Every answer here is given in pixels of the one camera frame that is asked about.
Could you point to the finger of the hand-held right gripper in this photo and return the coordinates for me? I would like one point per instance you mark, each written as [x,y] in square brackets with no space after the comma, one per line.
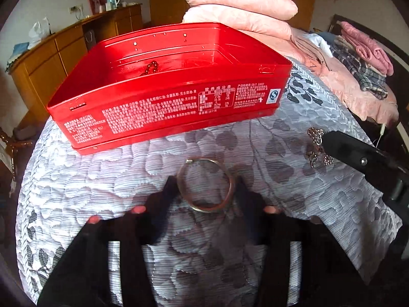
[348,152]

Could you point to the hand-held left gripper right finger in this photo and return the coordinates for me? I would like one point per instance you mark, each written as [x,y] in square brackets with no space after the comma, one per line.
[242,201]

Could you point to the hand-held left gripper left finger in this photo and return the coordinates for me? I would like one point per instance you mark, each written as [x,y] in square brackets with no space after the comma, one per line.
[167,198]

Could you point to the red tin box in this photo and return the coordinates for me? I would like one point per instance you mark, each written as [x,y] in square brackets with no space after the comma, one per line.
[159,112]

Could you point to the large pink quilt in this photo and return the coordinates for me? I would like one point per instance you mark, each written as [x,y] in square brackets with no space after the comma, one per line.
[335,80]

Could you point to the grey leaf-patterned bedspread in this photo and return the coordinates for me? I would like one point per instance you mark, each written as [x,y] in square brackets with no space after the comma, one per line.
[96,179]

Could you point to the plaid garment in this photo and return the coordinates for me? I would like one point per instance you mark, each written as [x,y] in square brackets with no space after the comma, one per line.
[361,73]

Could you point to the dark wooden headboard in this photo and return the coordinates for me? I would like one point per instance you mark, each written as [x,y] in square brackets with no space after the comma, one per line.
[401,80]

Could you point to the pink padded garment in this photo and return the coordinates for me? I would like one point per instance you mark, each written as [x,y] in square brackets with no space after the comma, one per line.
[367,46]

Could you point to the white garment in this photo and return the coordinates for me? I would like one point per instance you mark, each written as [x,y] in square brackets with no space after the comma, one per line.
[319,41]

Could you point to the grey slipper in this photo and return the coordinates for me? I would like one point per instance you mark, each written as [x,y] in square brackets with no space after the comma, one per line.
[22,133]

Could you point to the wooden coat stand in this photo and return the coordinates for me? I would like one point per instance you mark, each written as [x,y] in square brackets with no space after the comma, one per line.
[12,150]

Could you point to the grey paper bag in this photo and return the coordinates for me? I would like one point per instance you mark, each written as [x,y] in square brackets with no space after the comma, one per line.
[89,40]

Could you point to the wooden sideboard cabinet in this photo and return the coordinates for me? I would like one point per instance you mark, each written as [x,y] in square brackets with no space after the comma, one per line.
[44,67]

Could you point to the teal kettle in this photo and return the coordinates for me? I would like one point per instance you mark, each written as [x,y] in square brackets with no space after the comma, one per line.
[111,1]

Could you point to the blue cloth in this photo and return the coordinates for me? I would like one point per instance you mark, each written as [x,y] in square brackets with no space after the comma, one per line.
[19,52]

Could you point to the white plastic bag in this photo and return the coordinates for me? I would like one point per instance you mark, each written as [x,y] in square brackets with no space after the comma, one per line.
[39,30]

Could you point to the red picture frame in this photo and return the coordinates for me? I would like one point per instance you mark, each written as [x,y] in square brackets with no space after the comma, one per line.
[96,1]

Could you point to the white wall socket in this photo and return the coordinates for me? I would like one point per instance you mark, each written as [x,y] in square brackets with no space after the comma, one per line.
[76,8]

